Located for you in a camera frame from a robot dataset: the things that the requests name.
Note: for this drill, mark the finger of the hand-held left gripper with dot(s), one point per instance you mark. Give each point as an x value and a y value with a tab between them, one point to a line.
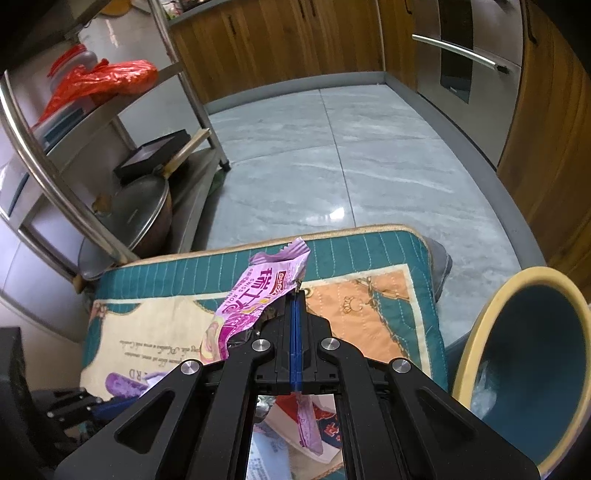
113	407

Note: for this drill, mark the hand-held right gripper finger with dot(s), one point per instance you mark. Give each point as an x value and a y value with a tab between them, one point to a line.
292	360
300	360

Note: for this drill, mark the pink snack wrapper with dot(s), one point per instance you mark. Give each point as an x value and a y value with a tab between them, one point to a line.
249	300

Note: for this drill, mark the teal bin with yellow rim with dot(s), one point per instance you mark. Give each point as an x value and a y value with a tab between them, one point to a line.
531	350

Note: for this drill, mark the white and red printed packet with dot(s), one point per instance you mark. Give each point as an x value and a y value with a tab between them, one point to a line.
325	429

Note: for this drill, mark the grey metal cabinet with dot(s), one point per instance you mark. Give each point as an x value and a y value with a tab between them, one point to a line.
27	277

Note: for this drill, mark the teal and cream printed mat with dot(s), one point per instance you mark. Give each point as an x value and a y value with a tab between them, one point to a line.
369	258

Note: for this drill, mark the stainless steel rack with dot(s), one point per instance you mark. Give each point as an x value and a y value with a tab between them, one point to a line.
46	184

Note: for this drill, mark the pan with glass lid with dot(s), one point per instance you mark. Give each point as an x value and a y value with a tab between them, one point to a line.
134	212

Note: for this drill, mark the clear plastic storage container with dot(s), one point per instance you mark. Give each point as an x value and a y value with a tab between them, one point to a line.
60	124

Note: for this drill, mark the black flat box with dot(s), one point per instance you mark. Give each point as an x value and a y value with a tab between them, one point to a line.
147	154

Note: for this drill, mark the wooden kitchen cabinet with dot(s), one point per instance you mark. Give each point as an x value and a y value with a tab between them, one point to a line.
277	46
554	138

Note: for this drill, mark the clear container with red lid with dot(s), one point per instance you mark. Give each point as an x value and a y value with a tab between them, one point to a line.
74	57

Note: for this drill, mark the stainless steel oven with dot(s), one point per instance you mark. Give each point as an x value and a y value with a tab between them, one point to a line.
489	37

